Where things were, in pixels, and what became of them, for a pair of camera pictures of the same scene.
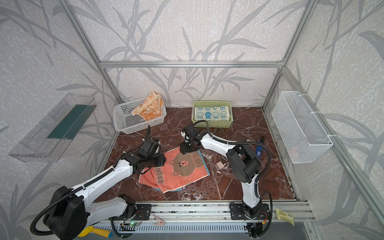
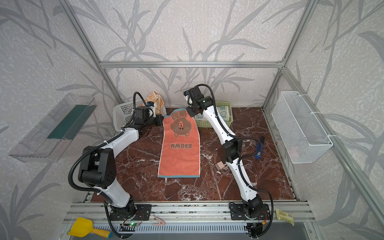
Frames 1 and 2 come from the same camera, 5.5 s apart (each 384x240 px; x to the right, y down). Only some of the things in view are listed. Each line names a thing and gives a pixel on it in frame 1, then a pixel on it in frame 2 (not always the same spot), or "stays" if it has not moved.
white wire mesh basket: (301, 134) stays
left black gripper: (160, 160) to (157, 120)
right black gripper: (186, 147) to (190, 110)
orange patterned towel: (152, 108) stays
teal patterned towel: (212, 113) stays
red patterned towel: (178, 170) to (179, 155)
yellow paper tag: (282, 214) stays
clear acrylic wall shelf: (46, 141) stays
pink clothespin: (161, 222) stays
